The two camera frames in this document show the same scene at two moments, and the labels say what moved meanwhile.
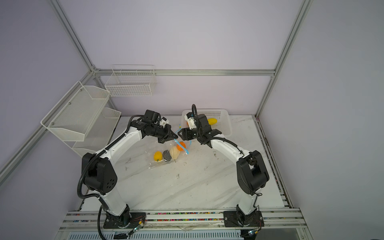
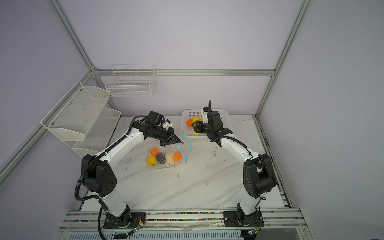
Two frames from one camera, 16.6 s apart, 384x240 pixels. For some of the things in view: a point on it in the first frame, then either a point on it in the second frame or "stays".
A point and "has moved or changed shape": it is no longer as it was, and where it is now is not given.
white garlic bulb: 174,152 → 169,158
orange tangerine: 180,148 → 177,156
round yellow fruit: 157,156 → 151,160
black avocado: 167,155 → 161,157
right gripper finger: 205,141 → 214,137
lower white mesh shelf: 100,133 stays
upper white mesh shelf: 75,114 stays
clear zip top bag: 171,152 has moved or changed shape
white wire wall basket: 131,80 stays
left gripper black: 169,134 stays
